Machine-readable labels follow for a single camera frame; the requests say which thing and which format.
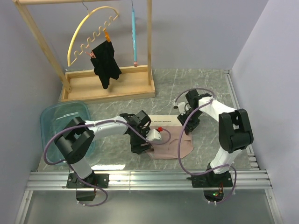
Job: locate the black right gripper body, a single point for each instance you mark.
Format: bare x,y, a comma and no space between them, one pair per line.
193,121

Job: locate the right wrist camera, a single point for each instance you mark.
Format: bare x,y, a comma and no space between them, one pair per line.
180,107

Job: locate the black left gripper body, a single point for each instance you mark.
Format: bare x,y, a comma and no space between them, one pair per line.
136,140

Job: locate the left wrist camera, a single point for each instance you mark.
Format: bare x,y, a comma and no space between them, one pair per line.
154,135

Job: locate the pink clip on yellow hanger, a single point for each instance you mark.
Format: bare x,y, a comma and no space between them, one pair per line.
91,54

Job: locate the blue wavy hanger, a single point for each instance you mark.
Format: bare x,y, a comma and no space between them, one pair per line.
134,35

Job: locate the black underwear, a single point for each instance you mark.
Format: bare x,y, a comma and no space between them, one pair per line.
105,66

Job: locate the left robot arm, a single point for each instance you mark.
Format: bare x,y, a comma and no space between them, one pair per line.
74,143

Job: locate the aluminium rail frame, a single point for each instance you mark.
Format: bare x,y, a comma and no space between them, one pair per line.
145,191

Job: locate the pink and cream underwear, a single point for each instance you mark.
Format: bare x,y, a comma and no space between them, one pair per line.
168,150

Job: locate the clear blue plastic basin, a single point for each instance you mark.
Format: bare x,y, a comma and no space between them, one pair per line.
54,118

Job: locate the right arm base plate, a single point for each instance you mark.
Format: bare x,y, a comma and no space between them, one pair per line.
211,180

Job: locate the wooden hanging rack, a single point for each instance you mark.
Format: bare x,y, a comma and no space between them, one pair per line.
135,81

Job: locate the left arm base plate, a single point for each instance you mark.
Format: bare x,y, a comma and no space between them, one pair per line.
99,180

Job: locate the orange clip on yellow hanger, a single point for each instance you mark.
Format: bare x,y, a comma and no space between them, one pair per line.
107,36

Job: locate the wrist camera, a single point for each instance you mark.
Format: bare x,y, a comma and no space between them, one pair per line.
180,107
154,135

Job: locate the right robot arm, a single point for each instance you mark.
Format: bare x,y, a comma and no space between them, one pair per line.
234,128

